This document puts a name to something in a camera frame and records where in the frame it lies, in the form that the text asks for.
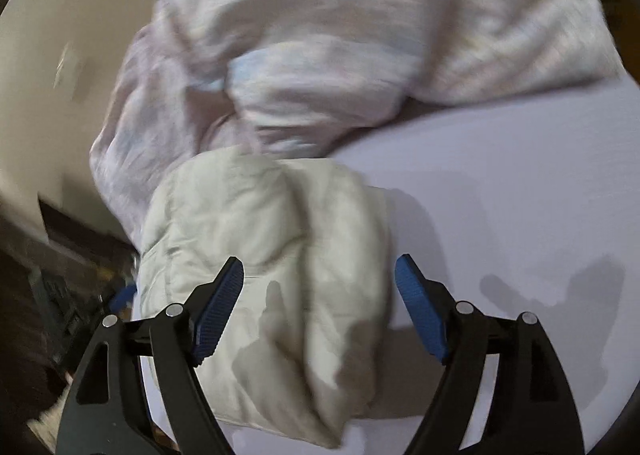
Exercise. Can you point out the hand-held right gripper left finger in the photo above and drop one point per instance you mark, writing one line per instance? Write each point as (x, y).
(217, 310)

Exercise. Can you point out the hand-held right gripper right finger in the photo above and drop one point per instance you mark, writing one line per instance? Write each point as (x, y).
(422, 310)

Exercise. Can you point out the cream puffer jacket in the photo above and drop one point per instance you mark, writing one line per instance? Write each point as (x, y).
(270, 255)

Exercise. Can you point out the white bed sheet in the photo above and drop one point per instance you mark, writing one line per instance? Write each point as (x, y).
(500, 215)

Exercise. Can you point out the dark wooden cabinet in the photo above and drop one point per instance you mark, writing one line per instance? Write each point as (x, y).
(65, 275)

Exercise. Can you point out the pale pink crumpled blanket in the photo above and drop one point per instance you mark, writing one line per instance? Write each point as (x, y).
(325, 50)

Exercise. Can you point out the white wall switch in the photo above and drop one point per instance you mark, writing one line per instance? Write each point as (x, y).
(67, 67)

